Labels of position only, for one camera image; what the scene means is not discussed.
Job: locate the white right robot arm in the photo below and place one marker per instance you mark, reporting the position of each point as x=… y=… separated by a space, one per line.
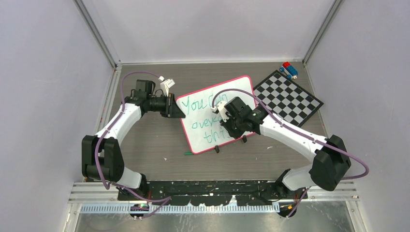
x=327 y=156

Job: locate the black white chessboard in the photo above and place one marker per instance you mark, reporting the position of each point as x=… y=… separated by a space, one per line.
x=287 y=99

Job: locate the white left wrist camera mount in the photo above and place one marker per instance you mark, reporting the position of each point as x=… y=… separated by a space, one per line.
x=165 y=85

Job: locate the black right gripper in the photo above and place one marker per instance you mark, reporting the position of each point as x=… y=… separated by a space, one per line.
x=226 y=124

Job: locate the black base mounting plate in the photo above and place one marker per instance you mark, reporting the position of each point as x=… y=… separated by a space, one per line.
x=212 y=193

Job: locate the aluminium frame rail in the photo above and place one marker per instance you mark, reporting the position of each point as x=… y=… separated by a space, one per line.
x=93 y=198

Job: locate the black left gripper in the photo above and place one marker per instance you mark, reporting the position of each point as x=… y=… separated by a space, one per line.
x=172 y=110

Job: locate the red blue toy blocks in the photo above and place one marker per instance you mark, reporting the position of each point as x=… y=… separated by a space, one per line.
x=289 y=70

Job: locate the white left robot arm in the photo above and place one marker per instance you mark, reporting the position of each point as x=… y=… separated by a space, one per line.
x=101 y=155

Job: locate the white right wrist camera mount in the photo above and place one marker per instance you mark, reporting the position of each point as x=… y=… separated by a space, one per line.
x=220 y=109

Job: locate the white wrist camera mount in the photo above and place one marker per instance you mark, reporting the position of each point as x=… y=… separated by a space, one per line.
x=220 y=109
x=165 y=85

